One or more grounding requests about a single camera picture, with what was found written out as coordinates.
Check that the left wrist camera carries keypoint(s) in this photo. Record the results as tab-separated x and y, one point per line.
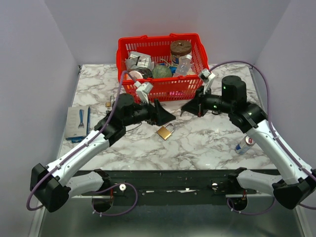
142	90

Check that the red plastic shopping basket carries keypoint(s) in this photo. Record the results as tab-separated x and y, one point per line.
170	63

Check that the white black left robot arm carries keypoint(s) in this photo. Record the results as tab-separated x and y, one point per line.
54	183

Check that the grey foil pouch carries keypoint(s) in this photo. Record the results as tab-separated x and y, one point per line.
138	60

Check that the black metal base rail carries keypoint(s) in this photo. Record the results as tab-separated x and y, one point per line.
182	187

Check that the jar with brown lid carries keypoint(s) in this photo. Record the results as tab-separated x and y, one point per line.
179	49

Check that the clear plastic bottle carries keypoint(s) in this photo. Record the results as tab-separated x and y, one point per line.
183	67

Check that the black tape roll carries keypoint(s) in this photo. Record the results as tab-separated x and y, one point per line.
140	73

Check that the small brass padlock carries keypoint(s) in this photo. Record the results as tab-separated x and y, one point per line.
110	102

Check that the blue razor package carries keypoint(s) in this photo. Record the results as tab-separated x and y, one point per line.
77	123

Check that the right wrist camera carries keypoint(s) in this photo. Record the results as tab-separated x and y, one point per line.
208	78

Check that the red bull can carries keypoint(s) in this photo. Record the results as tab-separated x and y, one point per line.
244	145

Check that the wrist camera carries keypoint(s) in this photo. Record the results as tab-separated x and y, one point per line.
142	90
208	78

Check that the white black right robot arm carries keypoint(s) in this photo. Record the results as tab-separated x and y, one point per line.
296	179

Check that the green glitter ball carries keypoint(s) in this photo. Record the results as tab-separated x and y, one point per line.
161	71

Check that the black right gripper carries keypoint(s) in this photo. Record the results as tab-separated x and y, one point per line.
192	106

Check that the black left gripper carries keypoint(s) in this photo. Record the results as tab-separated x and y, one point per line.
158	115

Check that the large brass padlock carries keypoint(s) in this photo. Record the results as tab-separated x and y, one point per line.
166	131

